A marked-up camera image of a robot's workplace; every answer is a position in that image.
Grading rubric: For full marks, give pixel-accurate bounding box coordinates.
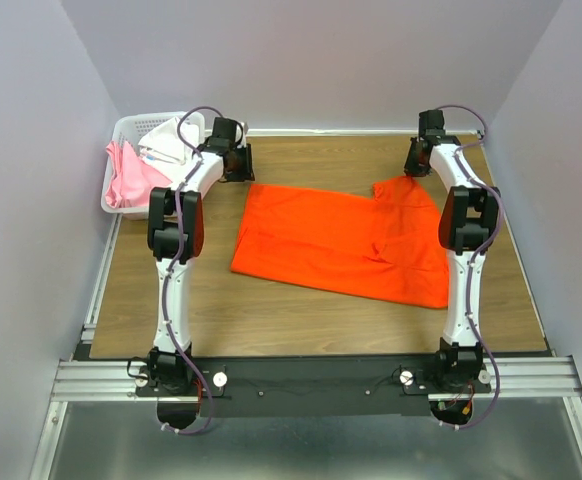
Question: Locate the orange t shirt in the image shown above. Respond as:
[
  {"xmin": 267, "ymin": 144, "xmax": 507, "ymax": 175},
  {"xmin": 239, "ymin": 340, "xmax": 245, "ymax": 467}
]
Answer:
[{"xmin": 230, "ymin": 176, "xmax": 449, "ymax": 309}]

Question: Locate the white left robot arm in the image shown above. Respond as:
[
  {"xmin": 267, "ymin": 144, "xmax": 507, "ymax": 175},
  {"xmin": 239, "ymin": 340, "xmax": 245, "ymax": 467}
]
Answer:
[{"xmin": 141, "ymin": 117, "xmax": 255, "ymax": 396}]

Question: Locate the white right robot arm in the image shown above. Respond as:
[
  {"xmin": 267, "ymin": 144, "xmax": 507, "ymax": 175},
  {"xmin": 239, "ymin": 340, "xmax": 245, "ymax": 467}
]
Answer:
[{"xmin": 404, "ymin": 105, "xmax": 503, "ymax": 392}]

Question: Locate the white t shirt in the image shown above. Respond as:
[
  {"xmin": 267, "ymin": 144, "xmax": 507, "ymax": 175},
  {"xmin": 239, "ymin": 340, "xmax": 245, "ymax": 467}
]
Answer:
[{"xmin": 139, "ymin": 117, "xmax": 201, "ymax": 182}]

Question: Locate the pink t shirt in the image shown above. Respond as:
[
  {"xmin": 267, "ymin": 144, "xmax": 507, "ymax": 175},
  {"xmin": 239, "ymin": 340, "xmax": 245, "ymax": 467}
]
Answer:
[{"xmin": 104, "ymin": 141, "xmax": 171, "ymax": 209}]

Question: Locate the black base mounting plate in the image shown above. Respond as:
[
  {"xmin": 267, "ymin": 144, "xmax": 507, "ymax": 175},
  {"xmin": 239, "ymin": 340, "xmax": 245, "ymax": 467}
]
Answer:
[{"xmin": 130, "ymin": 354, "xmax": 491, "ymax": 427}]

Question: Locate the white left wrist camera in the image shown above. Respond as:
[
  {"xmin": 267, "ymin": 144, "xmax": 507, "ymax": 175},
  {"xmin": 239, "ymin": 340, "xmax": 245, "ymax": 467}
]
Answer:
[{"xmin": 236, "ymin": 122, "xmax": 248, "ymax": 144}]

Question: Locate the aluminium frame rail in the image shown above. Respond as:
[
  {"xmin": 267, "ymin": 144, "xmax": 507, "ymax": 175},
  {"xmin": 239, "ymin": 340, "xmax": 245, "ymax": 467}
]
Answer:
[{"xmin": 30, "ymin": 354, "xmax": 582, "ymax": 479}]

